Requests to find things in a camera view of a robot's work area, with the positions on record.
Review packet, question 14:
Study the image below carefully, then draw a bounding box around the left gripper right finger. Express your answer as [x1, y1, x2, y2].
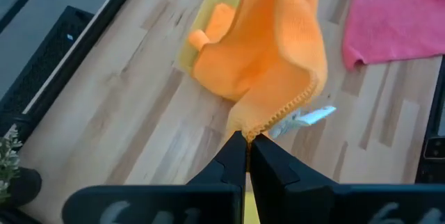
[250, 133, 445, 224]

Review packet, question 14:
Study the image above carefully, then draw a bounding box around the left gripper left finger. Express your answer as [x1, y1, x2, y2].
[62, 130, 248, 224]

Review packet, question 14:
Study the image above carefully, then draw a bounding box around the orange microfiber towel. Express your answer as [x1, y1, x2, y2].
[188, 3, 238, 53]
[193, 0, 337, 143]

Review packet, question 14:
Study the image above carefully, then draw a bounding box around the pink microfiber towel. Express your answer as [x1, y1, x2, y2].
[341, 0, 445, 72]

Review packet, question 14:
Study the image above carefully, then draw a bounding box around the green potted plant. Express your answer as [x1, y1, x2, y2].
[0, 123, 43, 208]

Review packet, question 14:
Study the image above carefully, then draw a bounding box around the black table-level camera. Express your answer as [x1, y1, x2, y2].
[415, 135, 445, 185]

